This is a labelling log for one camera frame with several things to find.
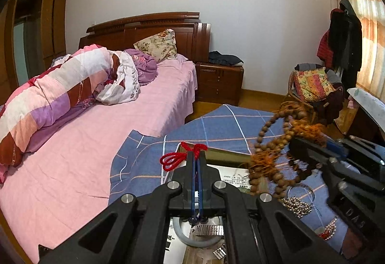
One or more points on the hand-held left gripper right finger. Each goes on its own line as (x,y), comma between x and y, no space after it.
(201,185)

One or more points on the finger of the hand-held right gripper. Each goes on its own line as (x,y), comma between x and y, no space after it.
(337,146)
(306,151)

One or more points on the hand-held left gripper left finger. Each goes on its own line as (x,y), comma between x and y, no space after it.
(191,185)

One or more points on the wooden headboard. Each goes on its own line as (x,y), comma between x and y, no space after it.
(135,29)

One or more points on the printed paper sheet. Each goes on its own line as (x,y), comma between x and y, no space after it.
(237,181)

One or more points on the hanging dark coats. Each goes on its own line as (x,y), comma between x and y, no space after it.
(346,41)

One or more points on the white jade bangle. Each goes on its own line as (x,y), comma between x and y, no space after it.
(186,240)

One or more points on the patchwork quilt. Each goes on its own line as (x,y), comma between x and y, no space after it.
(45,101)

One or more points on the wicker chair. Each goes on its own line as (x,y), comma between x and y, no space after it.
(290,93)

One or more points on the wooden nightstand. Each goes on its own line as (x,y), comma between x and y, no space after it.
(219,80)

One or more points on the blue plaid tablecloth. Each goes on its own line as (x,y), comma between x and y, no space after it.
(216,128)

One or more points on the dark folded clothes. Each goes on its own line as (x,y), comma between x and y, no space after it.
(224,58)

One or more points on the floral pillow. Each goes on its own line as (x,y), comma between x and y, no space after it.
(159,44)

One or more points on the metal wristwatch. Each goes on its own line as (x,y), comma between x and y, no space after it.
(207,230)

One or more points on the dark garment on chair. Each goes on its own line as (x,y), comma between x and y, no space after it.
(334,104)

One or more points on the white floral cloth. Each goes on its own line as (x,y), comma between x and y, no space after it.
(126,77)

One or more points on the white cover cloth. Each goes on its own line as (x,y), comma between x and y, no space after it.
(367,104)

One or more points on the bed with pink sheet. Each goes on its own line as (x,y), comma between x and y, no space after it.
(120,119)

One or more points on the hanging red garment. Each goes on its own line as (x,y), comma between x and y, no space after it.
(324,50)

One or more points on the purple blanket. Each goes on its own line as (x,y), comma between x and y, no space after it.
(147,68)

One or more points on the grey garment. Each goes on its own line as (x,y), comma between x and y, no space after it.
(303,66)

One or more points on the patterned curtain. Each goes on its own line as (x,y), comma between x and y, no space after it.
(373,50)

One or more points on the wooden wardrobe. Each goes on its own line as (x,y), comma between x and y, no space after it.
(54,11)

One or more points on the colourful patterned cushion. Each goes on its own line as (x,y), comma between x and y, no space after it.
(312,83)

